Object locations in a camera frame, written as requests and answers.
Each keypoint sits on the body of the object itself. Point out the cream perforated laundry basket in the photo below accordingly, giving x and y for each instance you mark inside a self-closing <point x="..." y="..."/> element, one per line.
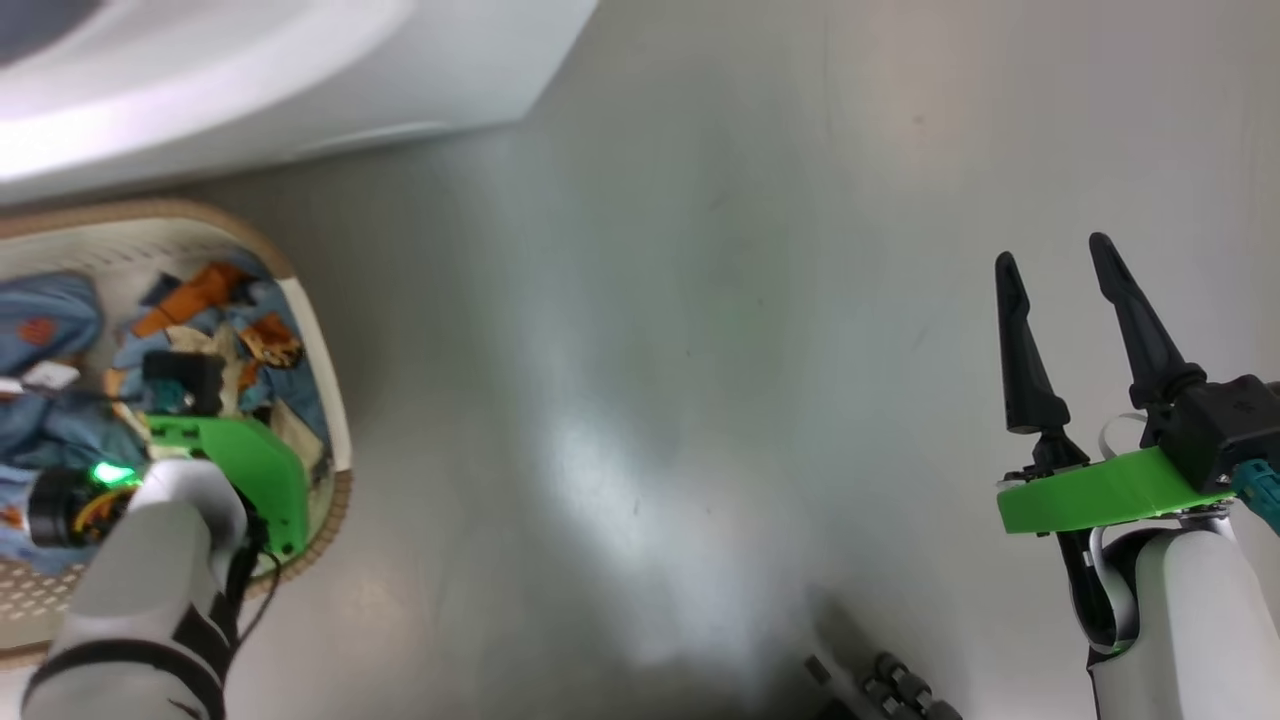
<point x="320" y="400"/>

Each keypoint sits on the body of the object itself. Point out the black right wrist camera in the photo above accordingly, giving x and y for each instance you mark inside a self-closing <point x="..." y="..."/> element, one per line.
<point x="1220" y="430"/>

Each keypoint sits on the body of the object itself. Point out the white front-load washing machine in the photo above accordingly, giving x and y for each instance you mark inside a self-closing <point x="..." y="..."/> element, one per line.
<point x="300" y="80"/>

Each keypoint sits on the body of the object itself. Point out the dark robot base connectors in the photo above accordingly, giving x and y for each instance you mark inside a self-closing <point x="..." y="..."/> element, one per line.
<point x="900" y="690"/>

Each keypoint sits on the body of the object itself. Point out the teal right camera connector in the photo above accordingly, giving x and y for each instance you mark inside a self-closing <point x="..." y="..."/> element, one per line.
<point x="1262" y="492"/>

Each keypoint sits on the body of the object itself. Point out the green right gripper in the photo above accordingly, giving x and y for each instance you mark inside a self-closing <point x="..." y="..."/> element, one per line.
<point x="1100" y="495"/>

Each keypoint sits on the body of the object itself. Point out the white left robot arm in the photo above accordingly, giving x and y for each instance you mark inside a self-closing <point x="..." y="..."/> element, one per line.
<point x="140" y="600"/>

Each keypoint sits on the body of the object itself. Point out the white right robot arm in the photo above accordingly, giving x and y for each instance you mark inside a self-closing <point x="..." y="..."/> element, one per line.
<point x="1200" y="630"/>

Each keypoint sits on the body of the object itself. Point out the cream and blue garment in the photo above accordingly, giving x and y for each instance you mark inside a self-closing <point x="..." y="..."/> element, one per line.
<point x="260" y="340"/>

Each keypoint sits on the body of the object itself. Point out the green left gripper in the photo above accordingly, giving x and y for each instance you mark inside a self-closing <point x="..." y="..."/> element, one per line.
<point x="260" y="470"/>

